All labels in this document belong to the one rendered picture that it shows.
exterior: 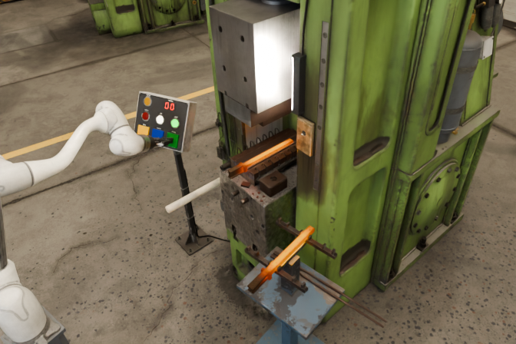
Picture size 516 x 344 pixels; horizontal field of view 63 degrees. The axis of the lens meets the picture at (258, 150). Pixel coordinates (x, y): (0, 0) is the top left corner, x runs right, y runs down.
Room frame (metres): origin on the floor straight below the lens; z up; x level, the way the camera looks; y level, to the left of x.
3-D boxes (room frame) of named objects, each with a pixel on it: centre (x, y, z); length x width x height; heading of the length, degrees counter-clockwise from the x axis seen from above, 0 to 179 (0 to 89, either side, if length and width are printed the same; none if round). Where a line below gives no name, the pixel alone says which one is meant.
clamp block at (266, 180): (1.56, -0.07, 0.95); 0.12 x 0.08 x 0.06; 128
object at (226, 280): (1.64, 0.13, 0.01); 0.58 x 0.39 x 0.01; 38
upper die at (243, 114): (1.79, -0.08, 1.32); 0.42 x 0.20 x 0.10; 128
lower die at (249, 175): (1.79, -0.08, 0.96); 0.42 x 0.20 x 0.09; 128
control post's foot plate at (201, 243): (2.05, 0.50, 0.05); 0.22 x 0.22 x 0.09; 38
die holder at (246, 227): (1.76, -0.12, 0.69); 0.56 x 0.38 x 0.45; 128
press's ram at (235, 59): (1.76, -0.10, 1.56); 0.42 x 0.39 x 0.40; 128
